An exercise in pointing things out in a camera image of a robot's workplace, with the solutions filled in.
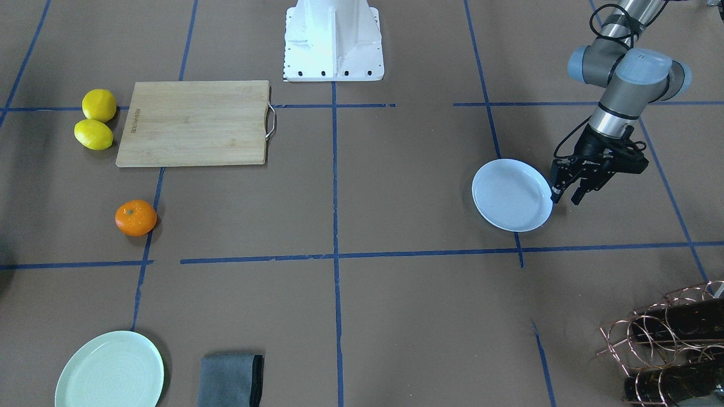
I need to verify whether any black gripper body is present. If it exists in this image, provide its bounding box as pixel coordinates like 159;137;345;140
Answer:
550;124;628;180

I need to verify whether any light blue plate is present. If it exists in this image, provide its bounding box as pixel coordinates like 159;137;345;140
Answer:
471;159;553;232

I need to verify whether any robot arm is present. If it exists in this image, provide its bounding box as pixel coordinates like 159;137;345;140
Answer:
550;1;693;205

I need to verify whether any light green plate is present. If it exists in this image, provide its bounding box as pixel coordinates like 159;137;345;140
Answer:
54;331;165;406

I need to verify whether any dark green wine bottle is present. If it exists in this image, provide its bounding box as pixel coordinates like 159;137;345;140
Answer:
630;298;723;345

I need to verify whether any grey folded cloth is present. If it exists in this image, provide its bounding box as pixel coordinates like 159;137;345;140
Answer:
196;353;265;406

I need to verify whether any bamboo cutting board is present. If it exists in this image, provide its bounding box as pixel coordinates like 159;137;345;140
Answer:
116;80;277;168

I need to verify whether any orange fruit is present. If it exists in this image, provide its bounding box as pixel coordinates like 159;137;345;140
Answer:
114;200;158;237

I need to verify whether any upper yellow lemon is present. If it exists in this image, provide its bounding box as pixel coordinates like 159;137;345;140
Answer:
81;89;118;123

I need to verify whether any yellow lemon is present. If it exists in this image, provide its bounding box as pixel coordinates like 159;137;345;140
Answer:
74;119;114;150
81;89;118;123

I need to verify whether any lower yellow lemon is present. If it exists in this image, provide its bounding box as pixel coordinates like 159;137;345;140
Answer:
74;119;114;150

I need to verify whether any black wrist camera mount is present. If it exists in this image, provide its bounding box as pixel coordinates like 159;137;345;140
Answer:
606;139;649;174

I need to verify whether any copper wire bottle rack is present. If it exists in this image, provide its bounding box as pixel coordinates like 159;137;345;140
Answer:
599;280;723;406

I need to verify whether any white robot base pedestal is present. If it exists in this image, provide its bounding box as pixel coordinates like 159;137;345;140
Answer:
283;1;385;82

